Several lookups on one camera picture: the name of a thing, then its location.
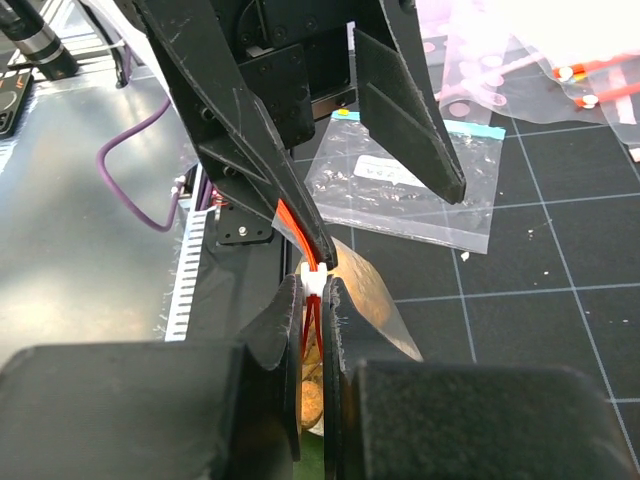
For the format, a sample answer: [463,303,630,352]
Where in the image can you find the brown longan bunch toy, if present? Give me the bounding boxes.
[301,326,324,430]

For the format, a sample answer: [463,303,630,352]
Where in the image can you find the grey slotted cable duct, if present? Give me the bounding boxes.
[164,166,210,342]

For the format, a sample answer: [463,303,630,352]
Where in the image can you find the black grid mat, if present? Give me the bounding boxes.
[331,115,639,448]

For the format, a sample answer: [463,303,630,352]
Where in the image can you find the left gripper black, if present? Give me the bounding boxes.
[135,1,466,265]

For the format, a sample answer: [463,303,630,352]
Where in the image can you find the blue zipper clear bag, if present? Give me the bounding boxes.
[305,109,506,254]

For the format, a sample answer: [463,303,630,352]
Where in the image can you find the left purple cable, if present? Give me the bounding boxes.
[95,44,221,234]

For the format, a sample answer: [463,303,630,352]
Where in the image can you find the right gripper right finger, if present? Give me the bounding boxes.
[322,275,640,480]

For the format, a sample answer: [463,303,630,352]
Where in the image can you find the pink zipper clear bag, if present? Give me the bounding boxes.
[610,118,640,164]

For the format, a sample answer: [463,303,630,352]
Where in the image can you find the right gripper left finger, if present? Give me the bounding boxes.
[1,275,304,479]

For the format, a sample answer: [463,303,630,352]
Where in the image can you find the orange zipper clear bag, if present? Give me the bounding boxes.
[272,198,425,480]

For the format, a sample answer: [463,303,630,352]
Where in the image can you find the red zipper clear bag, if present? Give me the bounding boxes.
[551,50,639,126]

